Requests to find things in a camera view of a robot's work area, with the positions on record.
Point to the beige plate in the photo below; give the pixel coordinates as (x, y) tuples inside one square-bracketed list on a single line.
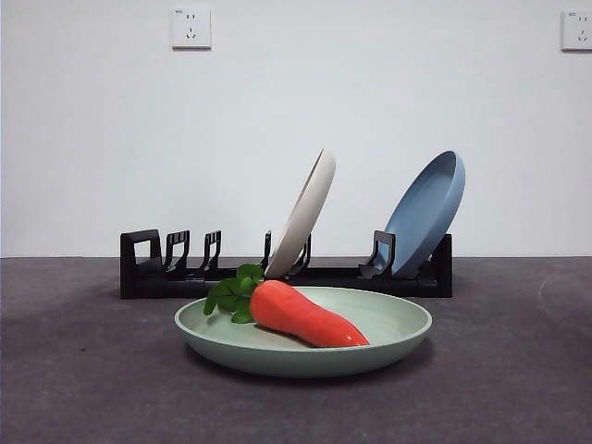
[(303, 217)]

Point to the orange carrot with green leaves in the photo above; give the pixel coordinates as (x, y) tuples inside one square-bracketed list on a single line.
[(296, 310)]

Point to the black plate rack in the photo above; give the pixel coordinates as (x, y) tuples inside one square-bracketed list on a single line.
[(143, 287)]

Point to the white wall socket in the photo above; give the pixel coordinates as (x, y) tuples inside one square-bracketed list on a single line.
[(578, 30), (191, 28)]

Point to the green plate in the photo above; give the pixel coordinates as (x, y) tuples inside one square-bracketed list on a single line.
[(393, 324)]

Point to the blue plate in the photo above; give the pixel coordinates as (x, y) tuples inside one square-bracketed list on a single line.
[(425, 208)]

